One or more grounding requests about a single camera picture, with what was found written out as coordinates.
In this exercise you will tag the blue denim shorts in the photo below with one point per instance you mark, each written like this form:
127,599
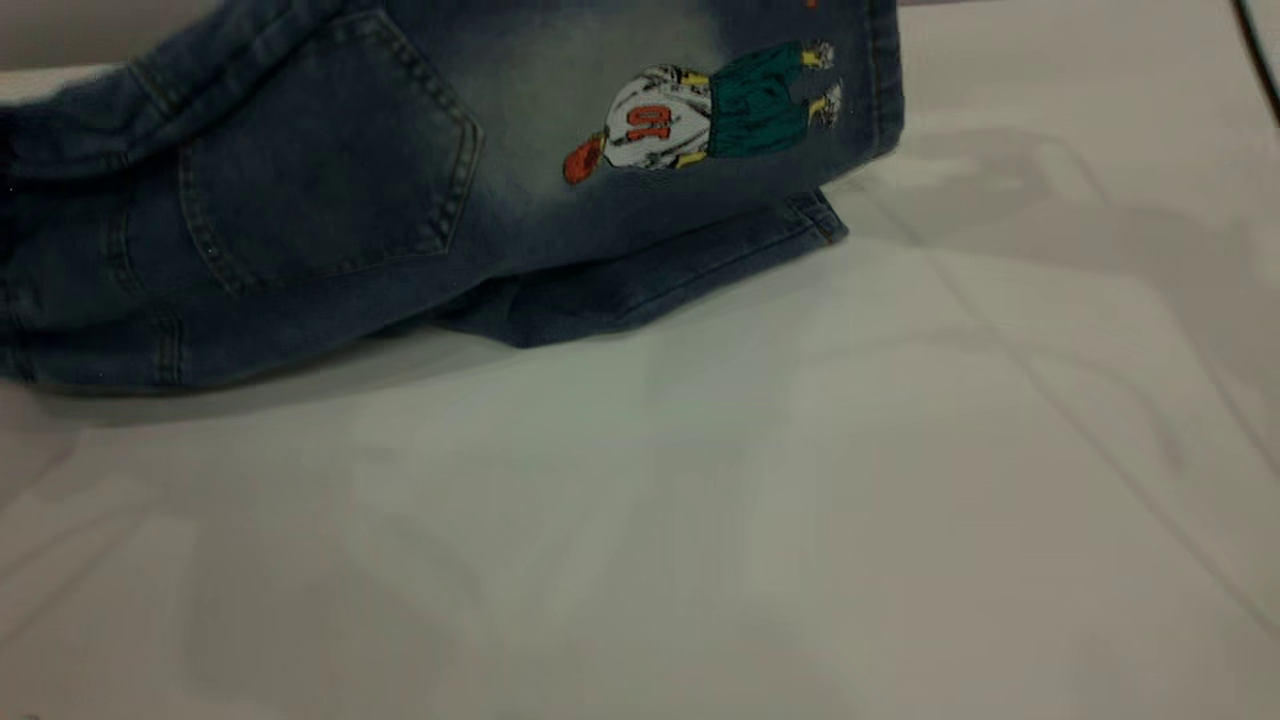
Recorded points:
300,180

